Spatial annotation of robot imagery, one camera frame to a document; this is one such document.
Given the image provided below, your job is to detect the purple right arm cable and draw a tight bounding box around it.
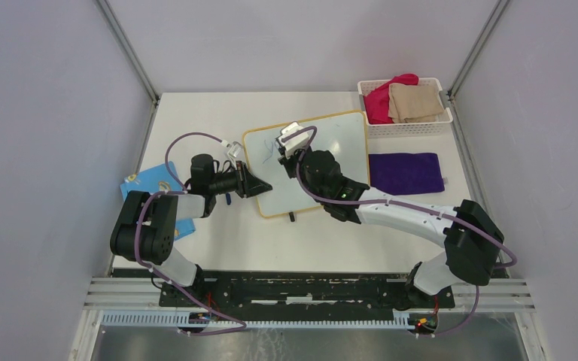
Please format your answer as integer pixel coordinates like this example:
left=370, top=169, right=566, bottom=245
left=281, top=125, right=519, bottom=338

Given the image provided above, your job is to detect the purple towel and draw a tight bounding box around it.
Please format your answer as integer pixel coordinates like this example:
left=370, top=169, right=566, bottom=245
left=369, top=153, right=445, bottom=196

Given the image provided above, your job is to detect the aluminium frame rail left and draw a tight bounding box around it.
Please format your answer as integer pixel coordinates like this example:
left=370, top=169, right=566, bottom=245
left=94, top=0, right=161, bottom=108

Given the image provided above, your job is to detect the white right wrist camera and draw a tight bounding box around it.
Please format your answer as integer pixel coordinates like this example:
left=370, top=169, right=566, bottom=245
left=275, top=122, right=317, bottom=160

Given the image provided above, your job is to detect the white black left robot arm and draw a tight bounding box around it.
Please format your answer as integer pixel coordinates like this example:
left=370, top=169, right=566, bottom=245
left=110, top=154, right=272, bottom=307

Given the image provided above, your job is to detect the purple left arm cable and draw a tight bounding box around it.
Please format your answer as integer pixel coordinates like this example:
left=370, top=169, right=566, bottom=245
left=134, top=132, right=248, bottom=337

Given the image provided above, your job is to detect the white perforated plastic basket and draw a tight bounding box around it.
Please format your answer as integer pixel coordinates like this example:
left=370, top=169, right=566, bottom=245
left=357, top=77, right=454, bottom=138

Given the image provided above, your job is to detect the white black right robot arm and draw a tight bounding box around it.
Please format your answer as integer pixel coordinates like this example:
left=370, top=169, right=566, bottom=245
left=278, top=149, right=503, bottom=307

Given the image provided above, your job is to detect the beige cloth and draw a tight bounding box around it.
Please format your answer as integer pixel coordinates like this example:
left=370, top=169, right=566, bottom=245
left=388, top=83, right=445, bottom=123

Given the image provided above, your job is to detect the aluminium frame rail right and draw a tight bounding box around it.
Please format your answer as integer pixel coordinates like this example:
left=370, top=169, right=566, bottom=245
left=446, top=0, right=512, bottom=212

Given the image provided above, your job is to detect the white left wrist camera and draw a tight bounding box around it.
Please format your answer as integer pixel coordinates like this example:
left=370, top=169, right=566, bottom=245
left=221, top=140, right=244, bottom=162

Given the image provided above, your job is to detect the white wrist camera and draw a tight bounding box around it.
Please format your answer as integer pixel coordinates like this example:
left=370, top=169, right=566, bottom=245
left=221, top=140, right=244, bottom=162
left=275, top=122, right=317, bottom=160

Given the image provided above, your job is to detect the yellow framed whiteboard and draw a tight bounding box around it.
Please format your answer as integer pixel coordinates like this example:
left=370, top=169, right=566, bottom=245
left=242, top=111, right=370, bottom=218

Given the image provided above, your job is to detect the blue picture book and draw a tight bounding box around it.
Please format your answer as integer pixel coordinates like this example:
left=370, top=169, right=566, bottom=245
left=120, top=160, right=196, bottom=243

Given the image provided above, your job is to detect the aluminium frame rail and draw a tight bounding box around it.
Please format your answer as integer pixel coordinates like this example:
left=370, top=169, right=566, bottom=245
left=94, top=0, right=161, bottom=108
left=446, top=0, right=512, bottom=212

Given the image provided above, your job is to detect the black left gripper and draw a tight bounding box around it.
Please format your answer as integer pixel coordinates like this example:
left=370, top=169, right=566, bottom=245
left=208, top=160, right=272, bottom=199

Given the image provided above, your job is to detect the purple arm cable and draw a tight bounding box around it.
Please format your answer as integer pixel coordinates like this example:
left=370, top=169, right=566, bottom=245
left=281, top=125, right=519, bottom=338
left=134, top=132, right=248, bottom=337

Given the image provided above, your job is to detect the red cloth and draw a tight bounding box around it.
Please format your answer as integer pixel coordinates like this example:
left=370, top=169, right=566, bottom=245
left=364, top=74, right=419, bottom=125

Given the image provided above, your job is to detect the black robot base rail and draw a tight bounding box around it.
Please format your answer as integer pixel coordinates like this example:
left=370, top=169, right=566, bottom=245
left=159, top=270, right=455, bottom=323

